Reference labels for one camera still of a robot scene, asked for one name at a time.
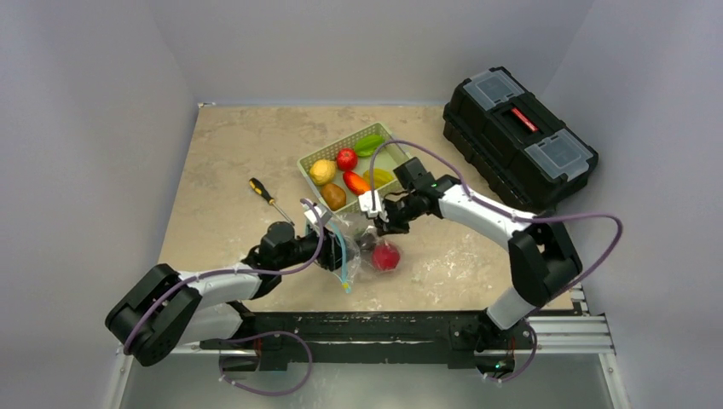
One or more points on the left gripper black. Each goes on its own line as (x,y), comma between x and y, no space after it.
(330,256)

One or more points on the clear zip top bag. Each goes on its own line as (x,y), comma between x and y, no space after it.
(353,225)

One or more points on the dark purple fake fruit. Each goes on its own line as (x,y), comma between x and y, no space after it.
(367,241)

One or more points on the yellow fake pepper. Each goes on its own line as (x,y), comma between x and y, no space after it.
(380,177)

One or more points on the red fake apple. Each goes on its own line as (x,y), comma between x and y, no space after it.
(385,257)

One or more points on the brown fake kiwi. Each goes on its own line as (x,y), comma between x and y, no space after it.
(334,196)

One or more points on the orange fake carrot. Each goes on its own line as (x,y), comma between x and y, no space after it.
(356,184)

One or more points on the green fake lime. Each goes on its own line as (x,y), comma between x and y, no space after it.
(367,145)

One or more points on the yellow fake lemon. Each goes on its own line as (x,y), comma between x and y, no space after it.
(322,172)

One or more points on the red fake tomato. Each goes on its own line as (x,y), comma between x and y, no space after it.
(347,159)

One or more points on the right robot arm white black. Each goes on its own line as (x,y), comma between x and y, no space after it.
(542,258)

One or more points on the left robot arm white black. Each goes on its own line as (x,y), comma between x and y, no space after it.
(167,308)

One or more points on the green plastic basket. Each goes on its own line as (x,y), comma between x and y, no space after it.
(388,158)

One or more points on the yellow black screwdriver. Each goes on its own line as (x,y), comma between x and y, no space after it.
(259,189)

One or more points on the black toolbox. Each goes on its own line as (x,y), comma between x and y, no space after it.
(529,157)

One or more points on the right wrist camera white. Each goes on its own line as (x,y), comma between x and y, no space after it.
(372,207)

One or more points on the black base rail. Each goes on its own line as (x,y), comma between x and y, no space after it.
(456,339)

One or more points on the aluminium frame rail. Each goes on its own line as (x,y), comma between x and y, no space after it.
(574,367)

